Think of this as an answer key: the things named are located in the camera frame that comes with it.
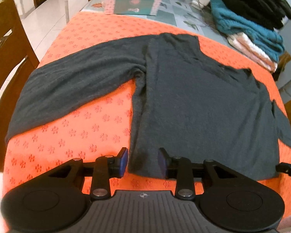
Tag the orange floral table mat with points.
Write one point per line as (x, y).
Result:
(103, 125)

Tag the brown paper bag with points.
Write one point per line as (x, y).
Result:
(283, 60)

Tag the teal knitted sweater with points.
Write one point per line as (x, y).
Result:
(230, 23)

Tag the white power strip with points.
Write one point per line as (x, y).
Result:
(200, 4)

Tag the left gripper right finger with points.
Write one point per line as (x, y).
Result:
(179, 169)

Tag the dark grey long-sleeve shirt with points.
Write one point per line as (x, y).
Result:
(184, 102)

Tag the pink folded towel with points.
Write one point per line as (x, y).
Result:
(242, 43)

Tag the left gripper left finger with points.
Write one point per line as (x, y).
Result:
(106, 167)

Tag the black folded clothes stack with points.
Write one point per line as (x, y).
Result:
(267, 13)

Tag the wooden chair left side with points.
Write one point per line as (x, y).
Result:
(17, 62)

